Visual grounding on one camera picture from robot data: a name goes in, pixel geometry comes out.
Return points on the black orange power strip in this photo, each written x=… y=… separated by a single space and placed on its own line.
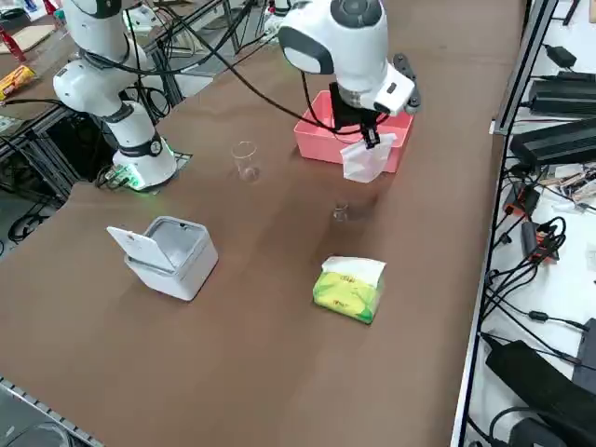
x=542 y=242

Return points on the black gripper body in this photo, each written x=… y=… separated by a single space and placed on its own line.
x=349 y=114

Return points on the white tissue sheet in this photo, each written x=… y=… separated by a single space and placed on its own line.
x=356 y=267
x=365 y=163

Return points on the small black power adapter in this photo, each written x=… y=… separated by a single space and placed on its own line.
x=561 y=56

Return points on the wooden board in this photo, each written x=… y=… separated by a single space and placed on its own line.
x=28 y=37

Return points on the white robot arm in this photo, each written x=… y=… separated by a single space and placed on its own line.
x=280 y=7
x=344 y=51

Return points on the black orange connector box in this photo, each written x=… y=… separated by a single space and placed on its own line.
x=524 y=200

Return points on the small glass beaker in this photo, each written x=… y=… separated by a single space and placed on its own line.
x=342 y=212

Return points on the red tool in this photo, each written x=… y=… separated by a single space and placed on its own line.
x=11 y=44

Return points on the aluminium table rail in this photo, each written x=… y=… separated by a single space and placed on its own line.
x=46 y=410

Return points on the aluminium frame post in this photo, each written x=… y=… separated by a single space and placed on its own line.
x=524 y=70

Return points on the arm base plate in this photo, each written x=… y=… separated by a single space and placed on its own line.
x=184 y=158

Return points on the white lidded trash bin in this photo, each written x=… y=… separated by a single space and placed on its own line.
x=186 y=270

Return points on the yellow snack packet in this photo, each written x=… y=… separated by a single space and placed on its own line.
x=16 y=81

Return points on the pink plastic container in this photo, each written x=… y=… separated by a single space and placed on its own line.
x=316 y=139

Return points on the large black power adapter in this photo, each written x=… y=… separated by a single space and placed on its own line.
x=554 y=142
x=563 y=95

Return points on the large glass beaker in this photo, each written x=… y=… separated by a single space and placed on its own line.
x=245 y=163

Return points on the green tissue pack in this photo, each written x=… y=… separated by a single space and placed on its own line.
x=344 y=298

